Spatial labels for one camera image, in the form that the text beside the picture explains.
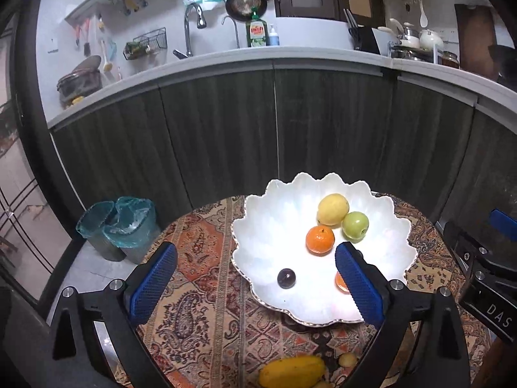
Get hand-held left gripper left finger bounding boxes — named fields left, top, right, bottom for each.
left=47, top=242, right=179, bottom=388

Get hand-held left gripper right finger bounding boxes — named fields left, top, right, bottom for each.
left=334, top=242, right=471, bottom=388

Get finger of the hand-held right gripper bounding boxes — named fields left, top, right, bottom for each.
left=443, top=220, right=517, bottom=287
left=489, top=209, right=517, bottom=237

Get green apple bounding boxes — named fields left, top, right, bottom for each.
left=343, top=211, right=369, bottom=243

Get dark purple plum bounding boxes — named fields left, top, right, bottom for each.
left=277, top=268, right=297, bottom=289

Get yellow lemon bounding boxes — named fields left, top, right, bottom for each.
left=317, top=193, right=350, bottom=226

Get white scalloped bowl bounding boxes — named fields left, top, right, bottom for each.
left=231, top=172, right=418, bottom=327

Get patterned orange tablecloth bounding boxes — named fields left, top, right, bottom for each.
left=93, top=195, right=491, bottom=388

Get teal lined trash bin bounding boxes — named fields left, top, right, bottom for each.
left=76, top=201, right=126, bottom=262
left=103, top=196, right=162, bottom=265

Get yellow mango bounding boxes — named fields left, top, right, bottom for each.
left=258, top=356, right=326, bottom=388

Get kitchen cabinet with white countertop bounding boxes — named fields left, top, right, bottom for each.
left=46, top=46, right=517, bottom=251

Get brown cutting board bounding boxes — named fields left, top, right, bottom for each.
left=454, top=4, right=499, bottom=81

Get stacked pots with lid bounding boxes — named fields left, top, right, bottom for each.
left=57, top=55, right=102, bottom=110

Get black knife block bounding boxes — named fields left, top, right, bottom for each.
left=343, top=8, right=380, bottom=55

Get hanging scrub brush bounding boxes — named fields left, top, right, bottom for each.
left=99, top=38, right=118, bottom=74

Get chrome kitchen faucet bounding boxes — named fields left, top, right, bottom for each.
left=173, top=3, right=207, bottom=59

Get thin curved water tap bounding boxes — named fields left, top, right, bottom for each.
left=221, top=15, right=241, bottom=49

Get green dish soap bottle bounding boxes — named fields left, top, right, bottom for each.
left=246, top=8, right=269, bottom=48

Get hanging frying pan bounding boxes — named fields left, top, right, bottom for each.
left=225, top=0, right=268, bottom=23

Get glass door with dark frame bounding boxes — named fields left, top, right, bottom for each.
left=0, top=28, right=65, bottom=296

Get black wire basket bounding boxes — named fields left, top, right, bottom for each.
left=123, top=27, right=168, bottom=60

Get hanging red handled utensils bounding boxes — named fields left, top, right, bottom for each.
left=73, top=16, right=92, bottom=57

